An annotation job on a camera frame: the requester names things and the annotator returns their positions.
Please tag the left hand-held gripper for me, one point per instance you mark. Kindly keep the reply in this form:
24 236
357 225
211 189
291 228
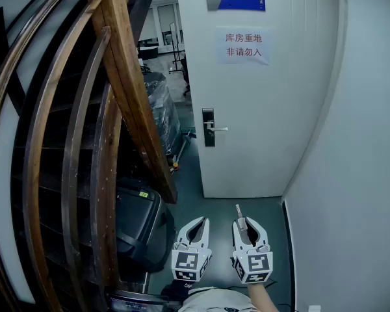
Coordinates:
190 262

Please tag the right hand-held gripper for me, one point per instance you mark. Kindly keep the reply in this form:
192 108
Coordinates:
253 263

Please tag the silver key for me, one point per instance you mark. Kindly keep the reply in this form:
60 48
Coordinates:
239 213

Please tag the white door with sign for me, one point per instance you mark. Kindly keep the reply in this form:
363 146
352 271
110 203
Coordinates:
263 109

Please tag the person's right forearm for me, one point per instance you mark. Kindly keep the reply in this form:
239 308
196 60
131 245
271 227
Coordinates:
260 296

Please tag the black door lock silver lever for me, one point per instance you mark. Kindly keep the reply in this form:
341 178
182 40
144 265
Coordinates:
209 138

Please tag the black baseboard strip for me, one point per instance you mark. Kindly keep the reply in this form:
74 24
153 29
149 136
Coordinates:
289 255

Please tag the black cloth white print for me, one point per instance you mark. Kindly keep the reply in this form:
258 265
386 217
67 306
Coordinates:
175 289

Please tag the black pallet stacker machine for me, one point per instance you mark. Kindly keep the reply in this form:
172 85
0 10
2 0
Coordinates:
139 216

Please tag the person's white shirt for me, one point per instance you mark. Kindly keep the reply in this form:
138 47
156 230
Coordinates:
211 301

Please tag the metal hand cart orange wheel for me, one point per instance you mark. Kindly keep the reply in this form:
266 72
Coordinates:
182 149

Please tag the black device with screen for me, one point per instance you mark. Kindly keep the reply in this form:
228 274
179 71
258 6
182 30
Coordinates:
130 304

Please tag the plastic wrapped pallet load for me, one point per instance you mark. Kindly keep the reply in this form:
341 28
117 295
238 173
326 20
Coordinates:
162 109

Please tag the black office chair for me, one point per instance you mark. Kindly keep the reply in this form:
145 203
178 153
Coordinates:
185 73

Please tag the dark wooden staircase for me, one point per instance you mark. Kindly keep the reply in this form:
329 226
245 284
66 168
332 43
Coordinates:
52 132

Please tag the white paper notice red print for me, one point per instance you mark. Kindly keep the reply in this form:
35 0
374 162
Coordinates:
243 45

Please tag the metal stand on wheels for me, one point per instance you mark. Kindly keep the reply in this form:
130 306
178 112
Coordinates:
172 32

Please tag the curved wooden stair rail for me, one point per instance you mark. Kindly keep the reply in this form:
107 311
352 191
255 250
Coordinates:
97 190
68 180
31 161
6 68

